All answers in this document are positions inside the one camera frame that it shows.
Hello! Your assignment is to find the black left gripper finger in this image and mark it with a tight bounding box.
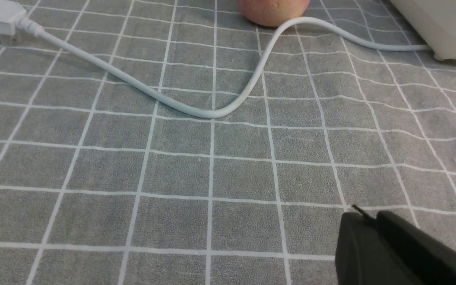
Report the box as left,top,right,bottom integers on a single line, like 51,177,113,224
335,205,456,285

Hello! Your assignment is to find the white two-slot toaster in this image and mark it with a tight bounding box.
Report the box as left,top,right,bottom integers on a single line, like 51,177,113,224
391,0,456,61

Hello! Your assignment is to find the pink peach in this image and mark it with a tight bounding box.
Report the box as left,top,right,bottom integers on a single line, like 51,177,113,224
236,0,310,27

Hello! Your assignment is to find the grey checked tablecloth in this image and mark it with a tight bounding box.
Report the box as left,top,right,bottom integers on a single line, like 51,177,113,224
0,0,456,285

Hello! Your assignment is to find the white toaster power cord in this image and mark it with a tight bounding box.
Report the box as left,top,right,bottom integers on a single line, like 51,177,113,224
0,0,430,120

